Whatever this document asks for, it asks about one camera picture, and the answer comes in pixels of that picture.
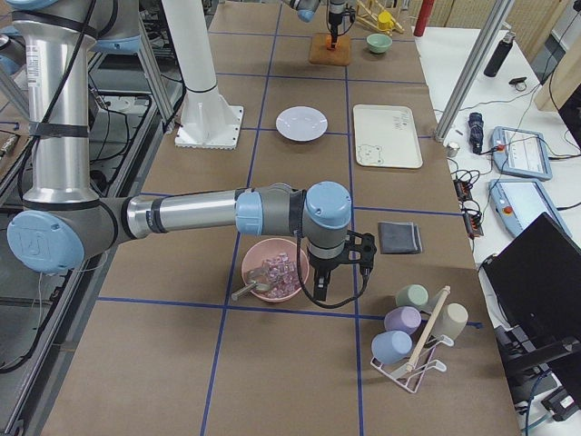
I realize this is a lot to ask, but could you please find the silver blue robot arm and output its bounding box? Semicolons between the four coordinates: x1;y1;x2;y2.
282;0;348;50
7;1;355;305

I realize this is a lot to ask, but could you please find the wooden cutting board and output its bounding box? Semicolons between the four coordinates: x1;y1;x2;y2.
309;33;351;66

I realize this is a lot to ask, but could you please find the orange fruit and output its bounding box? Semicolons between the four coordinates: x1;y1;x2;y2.
326;35;338;51

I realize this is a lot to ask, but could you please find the beige pastel cup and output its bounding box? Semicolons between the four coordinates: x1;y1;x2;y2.
431;302;468;341

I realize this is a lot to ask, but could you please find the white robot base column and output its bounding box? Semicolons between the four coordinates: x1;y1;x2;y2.
162;0;244;150

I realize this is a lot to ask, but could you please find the white round plate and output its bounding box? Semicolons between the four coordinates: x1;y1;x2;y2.
275;106;328;142

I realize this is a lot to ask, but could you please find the red cylinder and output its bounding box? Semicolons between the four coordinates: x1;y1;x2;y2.
413;0;434;37

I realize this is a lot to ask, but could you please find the black water bottle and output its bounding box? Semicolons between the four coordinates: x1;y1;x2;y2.
483;31;516;78

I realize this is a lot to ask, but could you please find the pink bowl with ice cubes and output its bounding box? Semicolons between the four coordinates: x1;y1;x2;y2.
241;238;310;302

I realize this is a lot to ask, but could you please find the folded dark blue umbrella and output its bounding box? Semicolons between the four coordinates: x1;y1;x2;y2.
468;112;484;154

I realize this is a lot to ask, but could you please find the green pastel cup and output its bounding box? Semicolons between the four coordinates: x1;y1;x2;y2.
395;284;429;310

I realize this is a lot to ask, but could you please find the yellow mug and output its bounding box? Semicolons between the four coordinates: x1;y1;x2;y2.
377;11;395;33

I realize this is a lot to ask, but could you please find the blue teach pendant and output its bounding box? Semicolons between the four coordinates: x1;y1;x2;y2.
491;126;553;181
488;178;571;237

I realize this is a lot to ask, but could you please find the white wire cup rack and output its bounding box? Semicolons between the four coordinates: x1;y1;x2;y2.
370;287;454;393

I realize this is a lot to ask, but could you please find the small metal cup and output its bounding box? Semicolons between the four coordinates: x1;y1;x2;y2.
446;142;460;158

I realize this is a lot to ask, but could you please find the wooden mug rack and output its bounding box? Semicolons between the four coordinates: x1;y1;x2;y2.
355;0;405;35

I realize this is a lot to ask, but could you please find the metal scoop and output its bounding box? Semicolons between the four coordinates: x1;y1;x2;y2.
231;267;271;301

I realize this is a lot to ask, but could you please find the black laptop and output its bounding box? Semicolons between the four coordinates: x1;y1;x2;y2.
480;211;581;342

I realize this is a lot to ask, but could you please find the near blue teach pendant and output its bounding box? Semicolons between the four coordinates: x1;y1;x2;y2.
488;178;571;237

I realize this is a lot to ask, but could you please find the green ceramic bowl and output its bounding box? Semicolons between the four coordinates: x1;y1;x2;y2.
366;34;393;55

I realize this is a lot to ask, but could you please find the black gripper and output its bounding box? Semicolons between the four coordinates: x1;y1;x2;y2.
328;0;344;49
308;247;343;302

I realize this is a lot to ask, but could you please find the folded grey cloth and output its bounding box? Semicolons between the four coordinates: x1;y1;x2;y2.
378;222;423;254

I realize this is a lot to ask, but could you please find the aluminium frame post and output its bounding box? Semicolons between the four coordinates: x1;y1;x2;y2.
434;0;514;143

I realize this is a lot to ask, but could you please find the blue pastel cup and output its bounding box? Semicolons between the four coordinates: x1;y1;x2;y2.
371;331;413;364

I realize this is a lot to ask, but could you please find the purple pastel cup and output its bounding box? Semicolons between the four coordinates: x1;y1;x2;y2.
383;306;422;335

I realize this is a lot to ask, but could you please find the far blue teach pendant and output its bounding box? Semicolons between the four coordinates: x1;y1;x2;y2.
491;126;553;181

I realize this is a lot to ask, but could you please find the cream bear print tray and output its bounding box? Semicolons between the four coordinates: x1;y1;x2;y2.
353;104;423;169

